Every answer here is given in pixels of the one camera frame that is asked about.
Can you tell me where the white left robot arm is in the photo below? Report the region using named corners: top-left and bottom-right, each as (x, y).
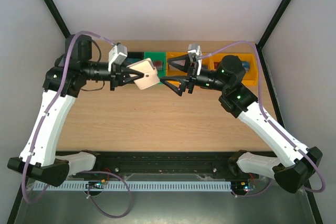
top-left (7, 35), bottom-right (144, 187)

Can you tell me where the blue card in bin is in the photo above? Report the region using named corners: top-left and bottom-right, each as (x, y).
top-left (242, 61), bottom-right (250, 72)

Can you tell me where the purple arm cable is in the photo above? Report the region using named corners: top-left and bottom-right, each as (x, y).
top-left (197, 40), bottom-right (326, 193)
top-left (22, 31), bottom-right (118, 204)

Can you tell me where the black frame post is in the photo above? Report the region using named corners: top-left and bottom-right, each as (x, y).
top-left (256, 0), bottom-right (308, 48)
top-left (43, 0), bottom-right (70, 38)

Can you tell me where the red white card green bin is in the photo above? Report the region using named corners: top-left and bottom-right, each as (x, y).
top-left (153, 60), bottom-right (164, 71)

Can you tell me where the green storage bin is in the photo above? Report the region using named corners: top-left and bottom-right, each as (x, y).
top-left (144, 51), bottom-right (166, 78)

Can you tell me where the red card in bin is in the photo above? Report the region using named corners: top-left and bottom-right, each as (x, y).
top-left (214, 62), bottom-right (219, 70)

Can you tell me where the black frame post left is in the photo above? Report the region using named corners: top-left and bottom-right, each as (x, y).
top-left (43, 0), bottom-right (70, 38)

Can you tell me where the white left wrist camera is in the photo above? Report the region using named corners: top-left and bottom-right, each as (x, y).
top-left (108, 43), bottom-right (128, 72)

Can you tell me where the beige leather card holder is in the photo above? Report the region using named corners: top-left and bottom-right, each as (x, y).
top-left (127, 58), bottom-right (160, 90)

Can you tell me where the white slotted cable duct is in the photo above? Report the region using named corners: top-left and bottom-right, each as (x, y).
top-left (47, 180), bottom-right (231, 192)

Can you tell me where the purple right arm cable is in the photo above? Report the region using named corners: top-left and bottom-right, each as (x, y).
top-left (197, 40), bottom-right (326, 193)

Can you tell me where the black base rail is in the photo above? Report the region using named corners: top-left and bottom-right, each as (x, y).
top-left (56, 151), bottom-right (274, 183)

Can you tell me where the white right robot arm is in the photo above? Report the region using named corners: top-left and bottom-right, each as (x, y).
top-left (160, 55), bottom-right (322, 194)

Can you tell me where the black frame post right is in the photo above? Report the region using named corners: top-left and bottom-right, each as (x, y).
top-left (256, 0), bottom-right (308, 48)

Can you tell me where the black storage bin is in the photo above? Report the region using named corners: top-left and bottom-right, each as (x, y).
top-left (127, 51), bottom-right (144, 64)

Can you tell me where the yellow storage bin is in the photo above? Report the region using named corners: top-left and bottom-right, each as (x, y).
top-left (166, 51), bottom-right (190, 77)
top-left (235, 53), bottom-right (258, 86)
top-left (202, 53), bottom-right (229, 70)

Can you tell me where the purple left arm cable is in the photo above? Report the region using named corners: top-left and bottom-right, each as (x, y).
top-left (22, 31), bottom-right (118, 204)

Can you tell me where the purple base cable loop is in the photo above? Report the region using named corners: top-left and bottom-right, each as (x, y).
top-left (86, 173), bottom-right (132, 218)

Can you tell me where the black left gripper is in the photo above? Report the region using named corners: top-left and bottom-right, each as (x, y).
top-left (82, 61), bottom-right (144, 92)

